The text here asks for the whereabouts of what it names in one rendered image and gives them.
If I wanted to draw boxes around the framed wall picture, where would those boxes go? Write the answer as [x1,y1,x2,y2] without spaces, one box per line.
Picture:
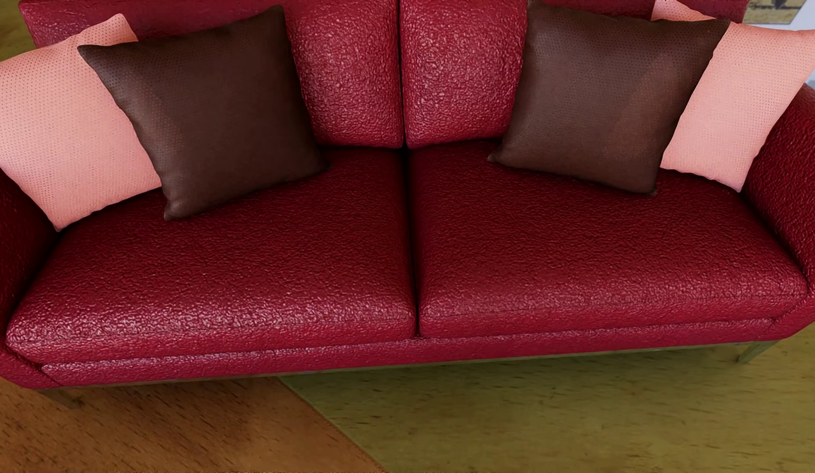
[744,0,808,26]

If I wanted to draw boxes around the red textured sofa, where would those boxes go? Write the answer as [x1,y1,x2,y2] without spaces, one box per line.
[0,0,815,409]

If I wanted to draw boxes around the brown perforated cushion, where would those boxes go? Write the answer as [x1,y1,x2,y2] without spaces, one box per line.
[488,1,731,194]
[78,5,328,222]

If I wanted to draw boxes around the pink perforated cushion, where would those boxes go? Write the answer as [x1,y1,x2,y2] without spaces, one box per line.
[0,14,162,231]
[651,0,815,193]

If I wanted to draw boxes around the green carpet rug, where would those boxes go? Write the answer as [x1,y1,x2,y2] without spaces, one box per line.
[279,315,815,473]

